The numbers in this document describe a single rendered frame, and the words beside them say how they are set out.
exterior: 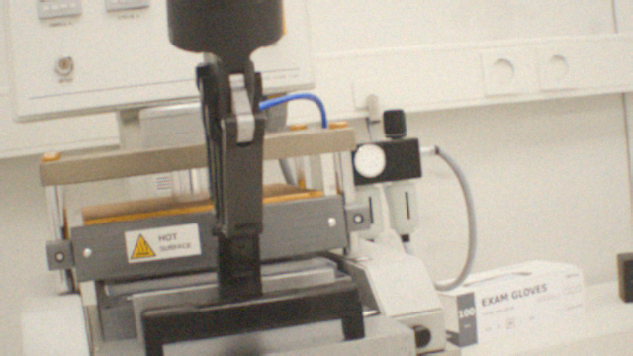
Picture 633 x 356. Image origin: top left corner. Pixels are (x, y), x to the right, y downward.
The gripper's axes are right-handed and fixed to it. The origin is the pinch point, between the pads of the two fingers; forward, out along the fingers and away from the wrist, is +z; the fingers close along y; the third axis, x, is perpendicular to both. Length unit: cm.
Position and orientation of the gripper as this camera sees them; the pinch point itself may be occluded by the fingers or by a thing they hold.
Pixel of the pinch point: (238, 266)
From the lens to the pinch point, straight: 71.3
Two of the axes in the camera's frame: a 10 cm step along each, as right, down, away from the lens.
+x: 9.7, -1.1, 2.1
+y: 2.4, 3.8, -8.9
